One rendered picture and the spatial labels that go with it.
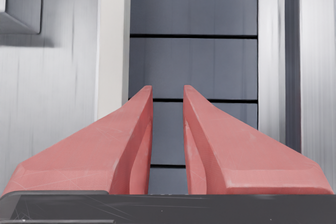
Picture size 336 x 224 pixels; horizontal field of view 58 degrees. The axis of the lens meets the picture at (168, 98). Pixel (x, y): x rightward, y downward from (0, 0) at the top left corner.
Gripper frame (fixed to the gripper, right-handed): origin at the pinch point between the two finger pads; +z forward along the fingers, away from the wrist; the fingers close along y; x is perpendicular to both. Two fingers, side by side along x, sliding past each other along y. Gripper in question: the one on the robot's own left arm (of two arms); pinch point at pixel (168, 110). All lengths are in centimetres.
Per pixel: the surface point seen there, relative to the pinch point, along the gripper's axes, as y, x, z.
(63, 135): 7.9, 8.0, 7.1
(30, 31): 10.1, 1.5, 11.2
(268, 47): -6.0, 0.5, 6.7
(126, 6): 2.1, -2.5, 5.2
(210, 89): -2.5, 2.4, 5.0
